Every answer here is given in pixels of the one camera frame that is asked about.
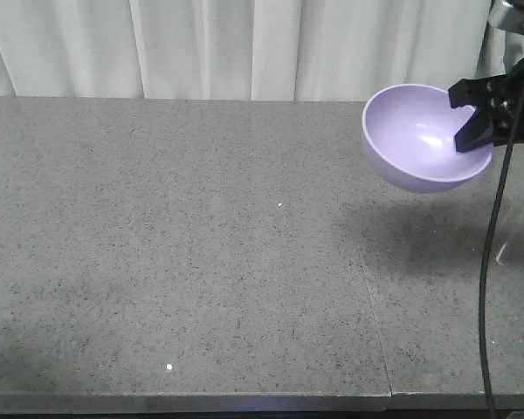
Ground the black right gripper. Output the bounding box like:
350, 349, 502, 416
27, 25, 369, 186
448, 58, 524, 153

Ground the purple plastic bowl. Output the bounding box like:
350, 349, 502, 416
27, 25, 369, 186
362, 84, 493, 194

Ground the white curtain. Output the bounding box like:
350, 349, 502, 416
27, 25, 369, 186
0, 0, 524, 104

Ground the black cable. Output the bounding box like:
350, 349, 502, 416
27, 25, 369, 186
478, 43, 524, 419

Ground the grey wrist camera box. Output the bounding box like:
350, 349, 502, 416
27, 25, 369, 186
487, 0, 524, 36

